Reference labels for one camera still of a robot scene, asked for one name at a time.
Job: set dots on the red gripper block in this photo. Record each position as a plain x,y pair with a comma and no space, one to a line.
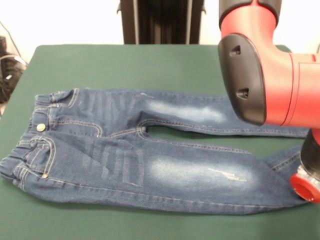
303,187

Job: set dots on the blue denim jeans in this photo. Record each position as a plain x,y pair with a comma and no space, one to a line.
150,170

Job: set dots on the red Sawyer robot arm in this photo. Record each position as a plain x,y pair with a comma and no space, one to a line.
275,75

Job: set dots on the dark green table cloth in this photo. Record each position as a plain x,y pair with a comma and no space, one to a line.
125,65

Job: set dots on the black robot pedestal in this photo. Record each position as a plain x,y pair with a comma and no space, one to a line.
160,22

